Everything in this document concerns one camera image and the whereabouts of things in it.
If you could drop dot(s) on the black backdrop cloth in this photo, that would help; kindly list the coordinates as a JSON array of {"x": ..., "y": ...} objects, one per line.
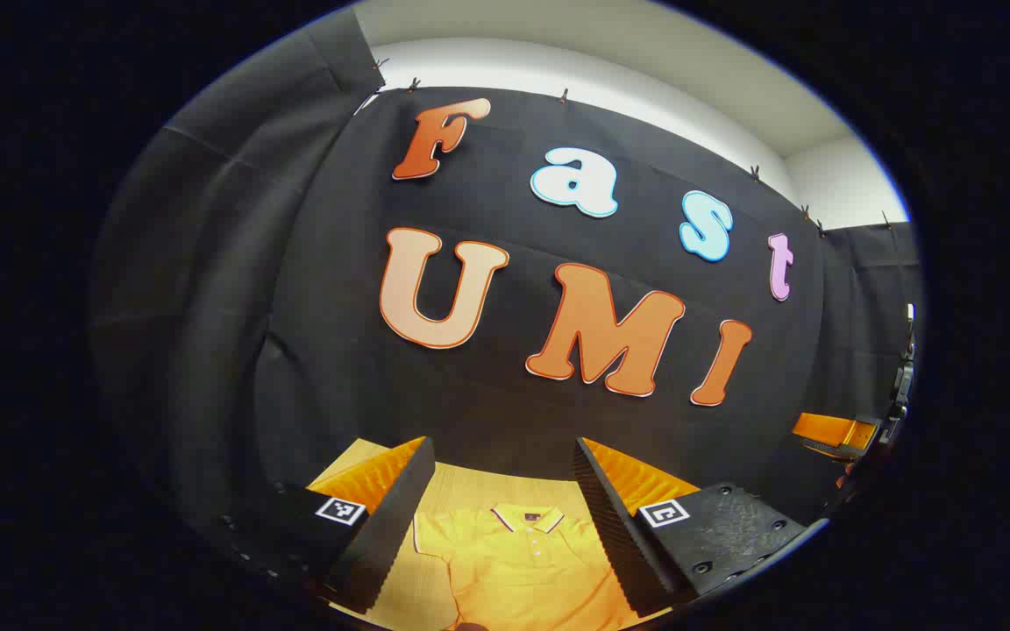
[{"x": 312, "y": 289}]

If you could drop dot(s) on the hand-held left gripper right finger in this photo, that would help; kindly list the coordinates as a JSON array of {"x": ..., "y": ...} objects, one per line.
[{"x": 610, "y": 517}]

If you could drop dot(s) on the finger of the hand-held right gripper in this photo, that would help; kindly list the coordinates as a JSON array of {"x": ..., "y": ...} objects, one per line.
[{"x": 829, "y": 431}]

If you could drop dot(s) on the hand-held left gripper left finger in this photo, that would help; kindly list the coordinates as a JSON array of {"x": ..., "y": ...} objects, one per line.
[{"x": 395, "y": 517}]

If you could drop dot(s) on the orange polo T-shirt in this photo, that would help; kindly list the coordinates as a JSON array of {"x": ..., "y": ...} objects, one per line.
[{"x": 522, "y": 570}]

